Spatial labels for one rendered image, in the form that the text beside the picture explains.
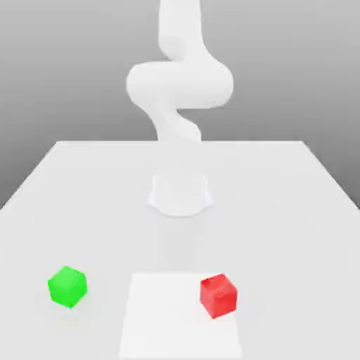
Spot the small red cube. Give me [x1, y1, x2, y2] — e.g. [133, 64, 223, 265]
[199, 273, 239, 320]

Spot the small green cube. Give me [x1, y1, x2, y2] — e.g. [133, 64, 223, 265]
[46, 265, 89, 309]

